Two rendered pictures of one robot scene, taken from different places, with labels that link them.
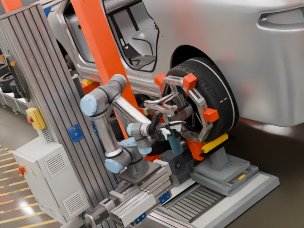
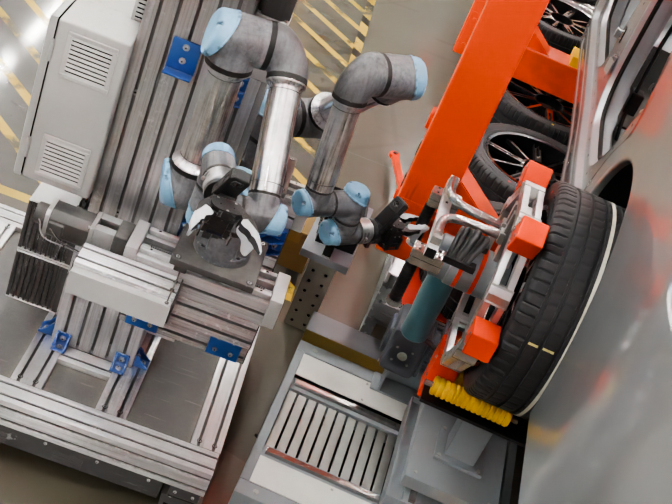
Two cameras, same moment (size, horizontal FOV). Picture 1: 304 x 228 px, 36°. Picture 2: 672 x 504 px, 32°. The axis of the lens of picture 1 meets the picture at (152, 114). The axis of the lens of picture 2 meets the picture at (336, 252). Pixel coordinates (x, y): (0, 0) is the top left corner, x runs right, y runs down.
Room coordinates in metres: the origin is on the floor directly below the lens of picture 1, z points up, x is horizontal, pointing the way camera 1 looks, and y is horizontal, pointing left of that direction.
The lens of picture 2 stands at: (0.66, -1.16, 2.51)
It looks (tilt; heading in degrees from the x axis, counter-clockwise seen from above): 32 degrees down; 27
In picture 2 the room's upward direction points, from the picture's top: 24 degrees clockwise
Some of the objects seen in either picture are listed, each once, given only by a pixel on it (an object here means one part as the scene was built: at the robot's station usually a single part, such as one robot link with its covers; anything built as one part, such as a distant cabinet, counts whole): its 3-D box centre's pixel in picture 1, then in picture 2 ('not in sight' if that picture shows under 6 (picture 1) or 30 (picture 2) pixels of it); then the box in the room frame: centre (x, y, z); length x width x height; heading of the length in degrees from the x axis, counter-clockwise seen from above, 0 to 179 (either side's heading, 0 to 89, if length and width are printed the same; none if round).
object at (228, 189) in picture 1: (223, 173); (447, 472); (3.48, -0.41, 0.13); 0.50 x 0.36 x 0.10; 27
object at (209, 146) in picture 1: (215, 142); (471, 401); (3.34, -0.40, 0.51); 0.29 x 0.06 x 0.06; 117
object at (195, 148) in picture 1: (201, 146); (453, 375); (3.42, -0.29, 0.48); 0.16 x 0.12 x 0.17; 117
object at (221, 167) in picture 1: (217, 154); (471, 431); (3.48, -0.41, 0.32); 0.40 x 0.30 x 0.28; 27
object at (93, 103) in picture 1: (106, 132); (212, 115); (2.66, 0.30, 1.19); 0.15 x 0.12 x 0.55; 137
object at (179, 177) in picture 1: (186, 160); (437, 371); (3.70, -0.15, 0.26); 0.42 x 0.18 x 0.35; 117
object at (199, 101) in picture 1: (184, 109); (491, 277); (3.41, -0.25, 0.85); 0.54 x 0.07 x 0.54; 27
